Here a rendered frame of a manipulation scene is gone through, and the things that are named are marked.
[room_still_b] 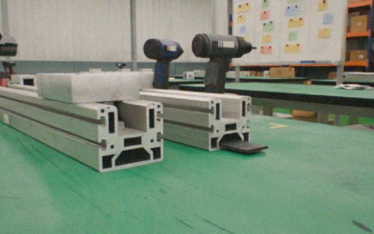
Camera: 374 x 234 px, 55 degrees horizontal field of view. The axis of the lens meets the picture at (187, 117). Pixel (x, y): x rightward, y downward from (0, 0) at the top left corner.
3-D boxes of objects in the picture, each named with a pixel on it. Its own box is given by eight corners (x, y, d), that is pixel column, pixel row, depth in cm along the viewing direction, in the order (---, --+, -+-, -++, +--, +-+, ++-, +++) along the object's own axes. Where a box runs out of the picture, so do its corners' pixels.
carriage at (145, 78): (84, 97, 94) (83, 71, 93) (121, 95, 101) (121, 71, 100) (112, 102, 82) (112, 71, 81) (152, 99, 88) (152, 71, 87)
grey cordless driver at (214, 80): (187, 120, 93) (187, 34, 90) (245, 114, 104) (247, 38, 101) (205, 123, 87) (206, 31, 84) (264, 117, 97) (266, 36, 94)
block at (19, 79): (11, 91, 207) (10, 75, 206) (31, 91, 214) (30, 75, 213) (16, 92, 199) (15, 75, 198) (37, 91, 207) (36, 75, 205)
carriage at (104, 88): (38, 112, 63) (36, 73, 62) (97, 108, 70) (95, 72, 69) (73, 123, 50) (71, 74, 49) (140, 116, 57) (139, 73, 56)
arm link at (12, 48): (-20, 16, 118) (-12, 34, 115) (15, 20, 126) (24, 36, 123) (-27, 44, 125) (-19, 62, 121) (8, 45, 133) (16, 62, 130)
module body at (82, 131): (-17, 113, 108) (-20, 84, 107) (18, 110, 114) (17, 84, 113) (99, 173, 46) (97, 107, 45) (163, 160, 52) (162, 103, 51)
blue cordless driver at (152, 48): (140, 114, 106) (139, 38, 103) (173, 107, 123) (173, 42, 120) (162, 116, 102) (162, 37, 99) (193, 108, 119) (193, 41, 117)
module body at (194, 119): (47, 108, 120) (46, 83, 118) (76, 106, 126) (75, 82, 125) (208, 151, 58) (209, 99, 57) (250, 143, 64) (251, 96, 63)
